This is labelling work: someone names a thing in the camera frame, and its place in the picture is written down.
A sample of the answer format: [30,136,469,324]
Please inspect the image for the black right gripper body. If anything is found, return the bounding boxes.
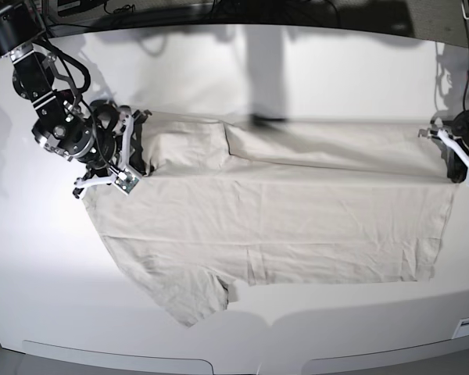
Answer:
[84,100,127,172]

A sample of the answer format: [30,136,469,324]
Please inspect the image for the light grey T-shirt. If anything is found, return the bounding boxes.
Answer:
[83,113,458,327]

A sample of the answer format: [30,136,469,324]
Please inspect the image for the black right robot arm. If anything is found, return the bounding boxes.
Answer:
[0,1,154,180]

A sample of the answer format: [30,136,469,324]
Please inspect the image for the black cables behind table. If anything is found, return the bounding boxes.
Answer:
[54,0,149,20]

